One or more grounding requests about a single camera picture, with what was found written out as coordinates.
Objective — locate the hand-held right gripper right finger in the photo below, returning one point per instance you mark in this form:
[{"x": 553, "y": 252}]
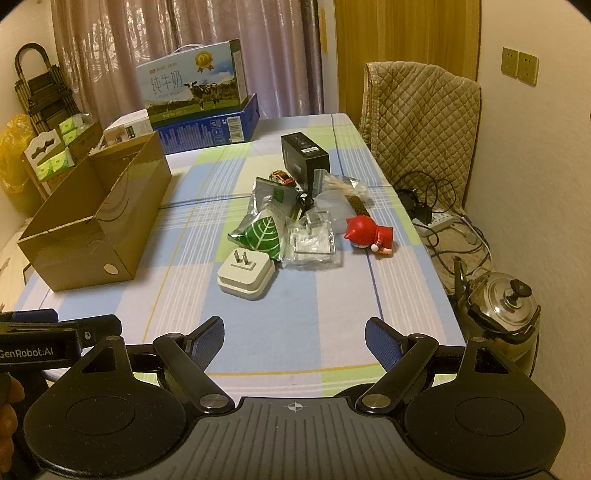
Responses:
[{"x": 382, "y": 344}]

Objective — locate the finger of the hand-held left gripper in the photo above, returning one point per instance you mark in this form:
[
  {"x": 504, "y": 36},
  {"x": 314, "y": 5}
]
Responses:
[
  {"x": 99, "y": 328},
  {"x": 32, "y": 316}
]

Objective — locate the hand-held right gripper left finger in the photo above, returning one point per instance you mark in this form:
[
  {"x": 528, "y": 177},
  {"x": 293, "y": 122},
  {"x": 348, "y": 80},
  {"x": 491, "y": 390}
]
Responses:
[{"x": 208, "y": 342}]

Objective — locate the white power adapter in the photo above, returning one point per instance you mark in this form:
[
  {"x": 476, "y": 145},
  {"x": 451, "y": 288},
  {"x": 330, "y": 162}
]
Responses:
[{"x": 244, "y": 279}]

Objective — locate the brown cardboard box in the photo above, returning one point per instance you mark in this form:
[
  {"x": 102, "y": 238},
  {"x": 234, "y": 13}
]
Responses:
[{"x": 115, "y": 221}]

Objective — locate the red figurine toy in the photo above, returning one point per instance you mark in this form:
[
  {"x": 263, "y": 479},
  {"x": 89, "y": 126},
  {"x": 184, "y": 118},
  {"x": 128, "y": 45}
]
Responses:
[{"x": 362, "y": 228}]

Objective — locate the clear plastic bag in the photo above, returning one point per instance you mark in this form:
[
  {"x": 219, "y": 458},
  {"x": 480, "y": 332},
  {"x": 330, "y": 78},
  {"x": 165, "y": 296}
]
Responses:
[{"x": 309, "y": 244}]

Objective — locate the silver packet with green leaf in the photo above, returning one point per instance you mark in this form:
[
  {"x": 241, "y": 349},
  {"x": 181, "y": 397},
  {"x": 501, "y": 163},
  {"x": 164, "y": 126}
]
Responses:
[{"x": 263, "y": 230}]

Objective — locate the frosted plastic pouch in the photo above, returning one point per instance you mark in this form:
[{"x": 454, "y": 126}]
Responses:
[{"x": 333, "y": 207}]

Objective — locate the bag of cotton swabs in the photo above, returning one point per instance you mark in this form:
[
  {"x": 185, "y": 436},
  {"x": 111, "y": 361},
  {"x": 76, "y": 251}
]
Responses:
[{"x": 341, "y": 184}]

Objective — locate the person's left hand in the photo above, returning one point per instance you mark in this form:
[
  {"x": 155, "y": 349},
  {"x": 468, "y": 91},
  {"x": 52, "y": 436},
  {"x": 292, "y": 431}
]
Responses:
[{"x": 8, "y": 429}]

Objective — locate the checked tablecloth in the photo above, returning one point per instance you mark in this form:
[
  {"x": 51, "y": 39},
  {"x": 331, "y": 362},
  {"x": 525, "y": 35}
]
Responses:
[{"x": 300, "y": 314}]

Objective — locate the steel kettle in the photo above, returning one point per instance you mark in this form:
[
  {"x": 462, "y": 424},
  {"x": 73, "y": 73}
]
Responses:
[{"x": 498, "y": 295}]

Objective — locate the white power strip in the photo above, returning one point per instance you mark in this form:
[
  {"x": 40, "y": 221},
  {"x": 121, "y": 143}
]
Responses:
[{"x": 438, "y": 221}]

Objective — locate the black charger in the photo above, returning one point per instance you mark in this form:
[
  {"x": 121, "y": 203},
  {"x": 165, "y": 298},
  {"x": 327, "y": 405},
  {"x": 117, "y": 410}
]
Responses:
[{"x": 422, "y": 211}]

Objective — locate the pile of green tissue packs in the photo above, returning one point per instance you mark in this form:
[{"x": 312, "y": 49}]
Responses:
[{"x": 57, "y": 161}]

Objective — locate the yellow plastic bag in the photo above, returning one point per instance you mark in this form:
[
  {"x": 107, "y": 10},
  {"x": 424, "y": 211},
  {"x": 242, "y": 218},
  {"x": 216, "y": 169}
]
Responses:
[{"x": 11, "y": 157}]

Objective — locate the orange white toy car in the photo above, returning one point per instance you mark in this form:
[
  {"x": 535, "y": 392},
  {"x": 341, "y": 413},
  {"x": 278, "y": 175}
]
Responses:
[{"x": 281, "y": 177}]

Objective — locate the brown tissue carton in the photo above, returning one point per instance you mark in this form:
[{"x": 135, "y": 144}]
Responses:
[{"x": 85, "y": 138}]

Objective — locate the black product box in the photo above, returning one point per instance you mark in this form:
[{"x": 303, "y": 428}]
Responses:
[{"x": 304, "y": 161}]

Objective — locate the small white box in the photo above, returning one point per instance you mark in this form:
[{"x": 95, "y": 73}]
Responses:
[{"x": 129, "y": 124}]

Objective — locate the flat blue box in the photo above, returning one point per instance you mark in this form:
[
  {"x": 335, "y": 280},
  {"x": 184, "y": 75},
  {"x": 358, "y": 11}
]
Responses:
[{"x": 203, "y": 131}]

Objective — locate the black folding step stool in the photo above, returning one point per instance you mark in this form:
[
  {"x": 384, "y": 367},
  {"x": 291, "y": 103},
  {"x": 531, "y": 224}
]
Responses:
[{"x": 41, "y": 92}]

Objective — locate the quilted beige chair cover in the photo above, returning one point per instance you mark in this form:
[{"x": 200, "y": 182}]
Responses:
[{"x": 415, "y": 120}]

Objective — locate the milk carton with cow print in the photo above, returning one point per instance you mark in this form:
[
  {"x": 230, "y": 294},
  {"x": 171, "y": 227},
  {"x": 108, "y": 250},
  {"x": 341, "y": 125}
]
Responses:
[{"x": 194, "y": 83}]

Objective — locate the beige curtain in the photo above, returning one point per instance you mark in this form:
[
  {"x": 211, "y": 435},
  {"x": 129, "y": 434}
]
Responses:
[{"x": 115, "y": 46}]

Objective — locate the wooden door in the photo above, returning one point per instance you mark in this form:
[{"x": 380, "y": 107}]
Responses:
[{"x": 406, "y": 32}]

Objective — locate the gold wall socket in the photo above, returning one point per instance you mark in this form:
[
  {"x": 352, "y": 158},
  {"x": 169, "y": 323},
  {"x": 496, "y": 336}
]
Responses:
[
  {"x": 509, "y": 61},
  {"x": 528, "y": 69}
]

